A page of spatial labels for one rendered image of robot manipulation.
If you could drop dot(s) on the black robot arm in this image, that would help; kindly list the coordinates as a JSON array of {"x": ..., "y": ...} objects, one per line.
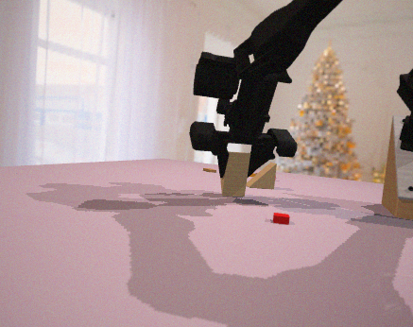
[{"x": 275, "y": 43}]

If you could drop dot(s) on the small red block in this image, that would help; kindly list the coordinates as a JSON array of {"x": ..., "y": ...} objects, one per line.
[{"x": 281, "y": 218}]

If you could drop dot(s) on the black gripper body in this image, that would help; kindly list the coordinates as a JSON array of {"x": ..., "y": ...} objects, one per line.
[{"x": 246, "y": 128}]

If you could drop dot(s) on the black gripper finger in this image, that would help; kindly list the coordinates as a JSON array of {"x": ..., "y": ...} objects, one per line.
[
  {"x": 258, "y": 158},
  {"x": 222, "y": 157}
]

